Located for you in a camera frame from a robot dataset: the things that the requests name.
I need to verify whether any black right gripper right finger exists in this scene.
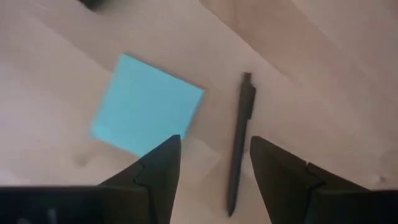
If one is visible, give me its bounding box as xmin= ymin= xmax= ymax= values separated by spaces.
xmin=249 ymin=136 xmax=371 ymax=224

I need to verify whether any black pen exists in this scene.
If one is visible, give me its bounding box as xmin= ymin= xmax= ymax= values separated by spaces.
xmin=226 ymin=72 xmax=257 ymax=218

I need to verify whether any blue sticky note pad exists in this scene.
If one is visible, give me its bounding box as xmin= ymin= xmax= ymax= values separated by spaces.
xmin=89 ymin=52 xmax=205 ymax=158

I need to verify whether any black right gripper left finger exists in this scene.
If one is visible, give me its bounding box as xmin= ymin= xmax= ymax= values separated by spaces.
xmin=99 ymin=134 xmax=182 ymax=224

